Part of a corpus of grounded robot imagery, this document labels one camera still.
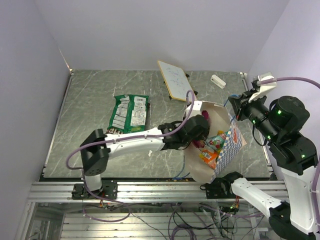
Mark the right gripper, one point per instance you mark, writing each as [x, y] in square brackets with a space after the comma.
[240, 104]

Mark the blue checkered paper bag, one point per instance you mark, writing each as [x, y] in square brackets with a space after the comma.
[221, 120]

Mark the purple candy bag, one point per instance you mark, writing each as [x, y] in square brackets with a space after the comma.
[202, 129]

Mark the orange snack packet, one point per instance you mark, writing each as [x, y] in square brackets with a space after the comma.
[209, 157]

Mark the green snack packet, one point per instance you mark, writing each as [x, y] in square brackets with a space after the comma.
[129, 114]

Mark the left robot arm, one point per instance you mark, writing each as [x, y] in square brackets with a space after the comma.
[99, 148]

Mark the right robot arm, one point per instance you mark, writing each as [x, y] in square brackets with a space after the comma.
[280, 124]

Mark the teal Fox's candy bag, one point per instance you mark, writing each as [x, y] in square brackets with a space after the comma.
[216, 142]

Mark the white eraser block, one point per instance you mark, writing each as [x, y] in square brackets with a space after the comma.
[218, 81]

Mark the small yellow-framed whiteboard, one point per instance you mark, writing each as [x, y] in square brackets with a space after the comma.
[175, 80]

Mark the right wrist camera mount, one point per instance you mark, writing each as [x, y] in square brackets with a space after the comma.
[262, 84]

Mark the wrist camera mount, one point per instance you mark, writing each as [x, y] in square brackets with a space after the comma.
[262, 84]
[193, 113]

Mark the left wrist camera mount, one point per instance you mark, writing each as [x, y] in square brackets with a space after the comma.
[193, 113]

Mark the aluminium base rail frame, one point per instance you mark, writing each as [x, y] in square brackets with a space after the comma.
[145, 210]

